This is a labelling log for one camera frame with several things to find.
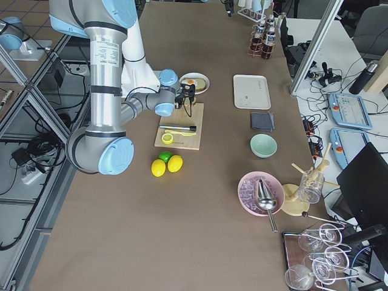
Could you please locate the black thermos bottle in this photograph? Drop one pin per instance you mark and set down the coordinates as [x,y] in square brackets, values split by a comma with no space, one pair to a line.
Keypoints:
[364,77]

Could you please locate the white plate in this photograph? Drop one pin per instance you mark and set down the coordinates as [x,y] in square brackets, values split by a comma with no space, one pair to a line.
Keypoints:
[196,75]

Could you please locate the wine glass three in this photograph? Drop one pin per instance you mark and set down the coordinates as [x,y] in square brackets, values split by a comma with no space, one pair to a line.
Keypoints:
[323,271]

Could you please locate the wine glass one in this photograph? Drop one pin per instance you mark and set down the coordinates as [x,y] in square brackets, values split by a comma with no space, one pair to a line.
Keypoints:
[310,241]

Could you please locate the wooden mug tree stand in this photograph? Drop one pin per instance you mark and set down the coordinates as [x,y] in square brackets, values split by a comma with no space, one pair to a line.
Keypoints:
[292,204]

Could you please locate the tea bottle three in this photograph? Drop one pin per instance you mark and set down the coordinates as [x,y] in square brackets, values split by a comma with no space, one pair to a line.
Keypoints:
[270,22]

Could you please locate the black monitor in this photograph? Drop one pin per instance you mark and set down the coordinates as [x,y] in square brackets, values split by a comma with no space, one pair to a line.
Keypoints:
[363,184]

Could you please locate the wine glass two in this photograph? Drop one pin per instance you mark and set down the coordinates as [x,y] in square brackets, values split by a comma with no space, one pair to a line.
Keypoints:
[334,256]

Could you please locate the tea bottle two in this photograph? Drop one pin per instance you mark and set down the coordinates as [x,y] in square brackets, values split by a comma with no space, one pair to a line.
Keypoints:
[269,42]

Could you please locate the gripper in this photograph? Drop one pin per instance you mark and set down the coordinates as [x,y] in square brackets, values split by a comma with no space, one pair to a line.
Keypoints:
[185,90]
[229,5]

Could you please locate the glass mug on stand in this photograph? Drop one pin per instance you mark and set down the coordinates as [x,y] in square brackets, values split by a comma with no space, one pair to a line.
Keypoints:
[311,185]

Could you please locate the half lemon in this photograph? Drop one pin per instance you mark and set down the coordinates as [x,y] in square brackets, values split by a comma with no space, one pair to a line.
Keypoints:
[167,138]

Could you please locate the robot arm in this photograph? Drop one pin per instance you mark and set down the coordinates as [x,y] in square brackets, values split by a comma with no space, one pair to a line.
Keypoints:
[103,145]

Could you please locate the mint green bowl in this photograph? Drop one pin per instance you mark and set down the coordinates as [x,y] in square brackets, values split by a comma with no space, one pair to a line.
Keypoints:
[263,145]

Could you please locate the pink bowl with ice cubes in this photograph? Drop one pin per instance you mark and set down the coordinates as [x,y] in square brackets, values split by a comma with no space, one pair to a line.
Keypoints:
[246,191]

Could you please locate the aluminium frame post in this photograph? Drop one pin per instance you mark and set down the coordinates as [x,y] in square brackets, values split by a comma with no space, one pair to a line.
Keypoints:
[318,38]

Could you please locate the blue teach pendant far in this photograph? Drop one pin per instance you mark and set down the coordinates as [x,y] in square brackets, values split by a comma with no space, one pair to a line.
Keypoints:
[349,111]

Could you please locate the lime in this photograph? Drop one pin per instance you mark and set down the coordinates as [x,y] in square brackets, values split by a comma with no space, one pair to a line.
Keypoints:
[165,156]

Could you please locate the white cup rack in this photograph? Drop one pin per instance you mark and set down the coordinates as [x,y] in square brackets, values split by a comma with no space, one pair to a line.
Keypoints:
[254,10]

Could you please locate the yellow lemon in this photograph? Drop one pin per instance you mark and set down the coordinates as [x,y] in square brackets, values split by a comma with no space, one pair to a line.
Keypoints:
[175,163]
[158,168]

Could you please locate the yellow lemon right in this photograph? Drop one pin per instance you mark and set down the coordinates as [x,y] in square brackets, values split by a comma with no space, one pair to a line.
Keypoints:
[175,163]

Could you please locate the tea bottle one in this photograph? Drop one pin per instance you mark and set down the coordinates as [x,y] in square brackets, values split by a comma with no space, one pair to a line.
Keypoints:
[256,39]

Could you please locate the wooden cutting board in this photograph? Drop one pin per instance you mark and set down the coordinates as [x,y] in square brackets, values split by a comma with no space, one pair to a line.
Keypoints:
[179,117]

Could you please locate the copper wire bottle rack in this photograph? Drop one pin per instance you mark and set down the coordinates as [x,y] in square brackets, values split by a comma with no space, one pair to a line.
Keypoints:
[262,38]

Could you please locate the yellow lemon left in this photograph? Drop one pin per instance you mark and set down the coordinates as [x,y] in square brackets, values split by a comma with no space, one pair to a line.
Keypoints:
[158,168]

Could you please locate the black tray with glasses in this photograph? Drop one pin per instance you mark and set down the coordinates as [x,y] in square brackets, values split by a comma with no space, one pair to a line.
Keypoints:
[331,237]

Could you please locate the blue teach pendant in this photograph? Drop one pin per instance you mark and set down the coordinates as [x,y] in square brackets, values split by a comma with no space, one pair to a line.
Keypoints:
[346,144]
[349,111]

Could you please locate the cream rabbit tray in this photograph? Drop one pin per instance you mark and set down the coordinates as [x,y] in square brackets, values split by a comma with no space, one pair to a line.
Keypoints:
[251,92]

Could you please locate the blue teach pendant near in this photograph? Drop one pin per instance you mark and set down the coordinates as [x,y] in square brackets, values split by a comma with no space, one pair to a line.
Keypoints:
[346,144]

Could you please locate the yellow plastic knife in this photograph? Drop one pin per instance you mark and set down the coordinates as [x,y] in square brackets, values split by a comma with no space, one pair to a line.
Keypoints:
[175,132]

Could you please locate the wine glass four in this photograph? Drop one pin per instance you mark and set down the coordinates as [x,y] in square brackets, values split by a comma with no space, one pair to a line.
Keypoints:
[299,277]

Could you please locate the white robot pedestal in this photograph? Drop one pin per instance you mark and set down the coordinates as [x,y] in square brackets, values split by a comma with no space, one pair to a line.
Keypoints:
[137,75]

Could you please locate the dark grey cloth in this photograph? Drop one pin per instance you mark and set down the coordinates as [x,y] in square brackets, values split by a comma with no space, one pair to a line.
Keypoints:
[262,121]

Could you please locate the metal ice scoop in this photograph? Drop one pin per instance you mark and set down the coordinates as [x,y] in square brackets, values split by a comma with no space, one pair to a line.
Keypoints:
[267,203]

